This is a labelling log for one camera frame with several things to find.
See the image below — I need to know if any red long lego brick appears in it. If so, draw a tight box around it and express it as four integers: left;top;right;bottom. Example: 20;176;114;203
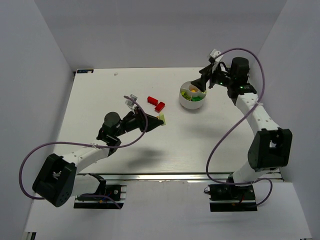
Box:
147;96;159;106

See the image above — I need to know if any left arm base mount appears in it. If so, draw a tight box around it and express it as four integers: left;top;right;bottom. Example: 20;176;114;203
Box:
72;173;127;210

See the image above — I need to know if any left blue corner sticker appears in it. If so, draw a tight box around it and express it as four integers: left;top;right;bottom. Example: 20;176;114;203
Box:
76;69;94;74

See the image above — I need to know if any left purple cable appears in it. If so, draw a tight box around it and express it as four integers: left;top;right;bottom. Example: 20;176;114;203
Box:
19;94;150;210

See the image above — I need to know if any white round divided container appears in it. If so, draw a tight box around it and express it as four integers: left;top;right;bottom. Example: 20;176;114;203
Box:
179;81;207;110

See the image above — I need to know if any dark green lego brick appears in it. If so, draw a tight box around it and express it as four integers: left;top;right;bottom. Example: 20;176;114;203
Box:
191;96;202;102

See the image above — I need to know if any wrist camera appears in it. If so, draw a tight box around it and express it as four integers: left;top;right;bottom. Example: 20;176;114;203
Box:
124;94;138;110
208;49;224;71

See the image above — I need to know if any red square lego brick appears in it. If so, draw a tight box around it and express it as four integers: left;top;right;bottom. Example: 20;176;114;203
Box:
154;101;166;113

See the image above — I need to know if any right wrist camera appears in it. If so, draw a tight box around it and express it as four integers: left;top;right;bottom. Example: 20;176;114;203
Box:
208;49;224;71

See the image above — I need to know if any light green small lego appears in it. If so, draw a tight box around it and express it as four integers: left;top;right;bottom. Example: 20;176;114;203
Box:
158;112;166;126

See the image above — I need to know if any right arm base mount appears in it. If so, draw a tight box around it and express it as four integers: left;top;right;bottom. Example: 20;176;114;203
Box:
204;184;258;213

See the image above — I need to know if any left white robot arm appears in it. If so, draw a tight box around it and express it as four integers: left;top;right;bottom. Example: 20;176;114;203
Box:
32;107;165;207

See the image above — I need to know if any yellow and green lego stack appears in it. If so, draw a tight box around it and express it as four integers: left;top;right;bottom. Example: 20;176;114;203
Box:
188;84;199;93

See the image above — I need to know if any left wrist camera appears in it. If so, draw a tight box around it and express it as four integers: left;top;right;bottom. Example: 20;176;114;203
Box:
124;94;138;110

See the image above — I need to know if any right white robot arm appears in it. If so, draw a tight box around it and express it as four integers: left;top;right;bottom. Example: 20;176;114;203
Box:
191;57;293;186

